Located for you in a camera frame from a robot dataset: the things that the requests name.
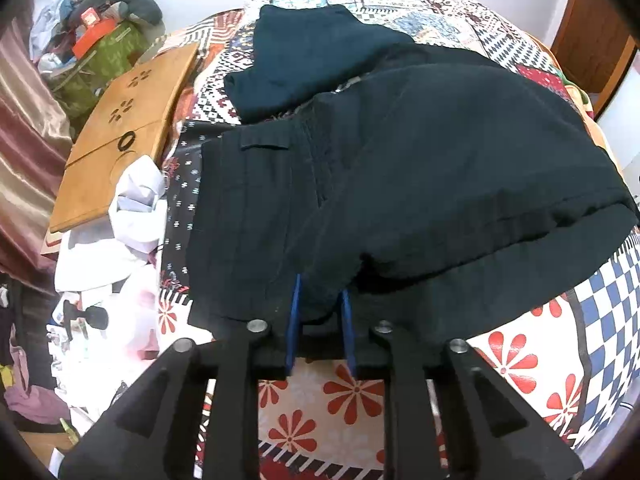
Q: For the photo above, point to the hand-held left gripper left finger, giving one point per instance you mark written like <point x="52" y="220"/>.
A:
<point x="294" y="310"/>

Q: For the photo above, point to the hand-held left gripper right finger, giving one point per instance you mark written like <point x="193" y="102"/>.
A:
<point x="347" y="320"/>

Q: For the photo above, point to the black pants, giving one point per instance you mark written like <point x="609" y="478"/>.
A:
<point x="425" y="170"/>

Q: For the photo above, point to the pink white plastic bag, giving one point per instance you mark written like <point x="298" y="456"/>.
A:
<point x="140" y="310"/>

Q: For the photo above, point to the patchwork printed blanket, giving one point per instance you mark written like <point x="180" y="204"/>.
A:
<point x="505" y="360"/>

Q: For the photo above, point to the white crumpled cloth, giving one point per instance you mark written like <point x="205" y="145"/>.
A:
<point x="135" y="200"/>

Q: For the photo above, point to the black massage gun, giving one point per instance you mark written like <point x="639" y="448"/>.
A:
<point x="87" y="316"/>

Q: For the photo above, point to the wooden lap desk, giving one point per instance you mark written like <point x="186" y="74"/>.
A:
<point x="125" y="135"/>

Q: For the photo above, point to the dark teal folded garment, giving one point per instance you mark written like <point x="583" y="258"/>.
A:
<point x="305" y="55"/>

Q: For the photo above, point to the purple cloth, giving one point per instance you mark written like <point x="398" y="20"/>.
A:
<point x="35" y="400"/>

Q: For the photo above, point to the pink striped curtain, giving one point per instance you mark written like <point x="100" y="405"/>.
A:
<point x="25" y="150"/>

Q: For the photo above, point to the green patterned bag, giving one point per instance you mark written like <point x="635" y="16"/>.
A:
<point x="107" y="55"/>

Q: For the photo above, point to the orange box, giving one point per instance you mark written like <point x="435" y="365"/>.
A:
<point x="90" y="40"/>

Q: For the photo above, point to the grey plush pillow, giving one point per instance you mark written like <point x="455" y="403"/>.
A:
<point x="135" y="2"/>

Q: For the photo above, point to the small red box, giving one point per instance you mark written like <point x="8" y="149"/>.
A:
<point x="90" y="17"/>

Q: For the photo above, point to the pile of mixed clothes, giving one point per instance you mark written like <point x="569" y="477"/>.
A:
<point x="52" y="25"/>

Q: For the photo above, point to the wooden door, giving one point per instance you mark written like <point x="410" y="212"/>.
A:
<point x="595" y="35"/>

